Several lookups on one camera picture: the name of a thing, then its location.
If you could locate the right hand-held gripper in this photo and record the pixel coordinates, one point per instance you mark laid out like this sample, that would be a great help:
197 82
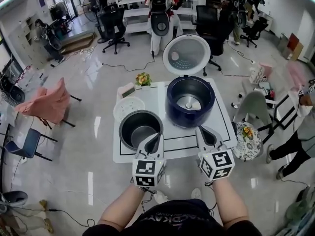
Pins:
216 165

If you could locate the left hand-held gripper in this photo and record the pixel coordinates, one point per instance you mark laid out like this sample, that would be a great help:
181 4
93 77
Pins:
147 172

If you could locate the dark metal pot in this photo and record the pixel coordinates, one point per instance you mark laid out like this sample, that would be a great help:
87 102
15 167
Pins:
133 124

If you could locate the white perforated steamer tray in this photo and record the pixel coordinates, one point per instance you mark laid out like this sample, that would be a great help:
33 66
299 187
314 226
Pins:
128 104

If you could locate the person's left forearm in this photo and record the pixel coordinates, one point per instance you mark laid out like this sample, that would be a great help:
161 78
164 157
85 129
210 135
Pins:
123 205

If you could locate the person's right forearm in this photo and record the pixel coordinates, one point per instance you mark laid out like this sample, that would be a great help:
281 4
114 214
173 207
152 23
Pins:
229 200

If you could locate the silver wristwatch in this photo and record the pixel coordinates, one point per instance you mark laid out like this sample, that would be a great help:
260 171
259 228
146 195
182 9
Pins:
140 188

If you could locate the navy rice cooker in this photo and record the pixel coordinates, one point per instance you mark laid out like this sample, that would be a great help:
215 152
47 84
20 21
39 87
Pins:
177 117

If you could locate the floral round stool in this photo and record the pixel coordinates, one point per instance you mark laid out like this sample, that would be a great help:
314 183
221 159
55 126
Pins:
251 144

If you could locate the person's left white shoe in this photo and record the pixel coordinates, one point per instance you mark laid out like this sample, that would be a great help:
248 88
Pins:
161 197

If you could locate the person's white shoe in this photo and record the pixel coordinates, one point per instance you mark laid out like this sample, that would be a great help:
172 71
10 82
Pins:
161 197
196 193

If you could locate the person's right white shoe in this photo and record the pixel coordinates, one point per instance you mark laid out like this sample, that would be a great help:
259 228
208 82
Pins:
196 193

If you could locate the grey-green plastic chair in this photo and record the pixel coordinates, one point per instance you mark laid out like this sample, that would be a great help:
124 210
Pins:
253 104

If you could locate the pink digital clock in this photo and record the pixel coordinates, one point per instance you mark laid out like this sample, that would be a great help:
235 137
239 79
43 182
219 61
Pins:
126 90

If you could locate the potted orange flowers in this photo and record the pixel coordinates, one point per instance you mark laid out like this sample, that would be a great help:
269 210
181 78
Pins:
143 79

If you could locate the person's black t-shirt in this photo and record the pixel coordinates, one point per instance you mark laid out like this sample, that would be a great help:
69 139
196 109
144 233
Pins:
172 222

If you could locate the white perforated basket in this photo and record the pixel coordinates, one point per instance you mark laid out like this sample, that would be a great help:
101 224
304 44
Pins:
256 74

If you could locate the pink box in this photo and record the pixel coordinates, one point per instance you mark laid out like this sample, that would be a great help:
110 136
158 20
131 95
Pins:
267 69

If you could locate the chair draped with pink cloth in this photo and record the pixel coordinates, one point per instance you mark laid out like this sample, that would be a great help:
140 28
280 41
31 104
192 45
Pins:
49 102

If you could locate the black office chair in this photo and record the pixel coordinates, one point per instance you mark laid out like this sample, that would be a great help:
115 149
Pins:
113 21
206 18
256 31

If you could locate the blue chair with black legs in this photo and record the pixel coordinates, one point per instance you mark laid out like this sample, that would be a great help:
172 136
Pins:
29 144

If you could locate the white shelf unit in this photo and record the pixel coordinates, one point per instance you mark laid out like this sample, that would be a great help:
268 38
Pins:
135 26

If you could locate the wooden step platform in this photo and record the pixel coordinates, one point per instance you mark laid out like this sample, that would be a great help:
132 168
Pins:
78 43

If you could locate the black standing fan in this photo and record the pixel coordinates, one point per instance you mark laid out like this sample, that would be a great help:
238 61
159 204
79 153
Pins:
88 8

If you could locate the grey lockers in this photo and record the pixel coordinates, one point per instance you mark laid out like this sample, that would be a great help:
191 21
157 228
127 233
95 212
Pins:
24 45

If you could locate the white desk with black frame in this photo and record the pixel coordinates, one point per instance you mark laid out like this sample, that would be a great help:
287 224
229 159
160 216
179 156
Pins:
295 99

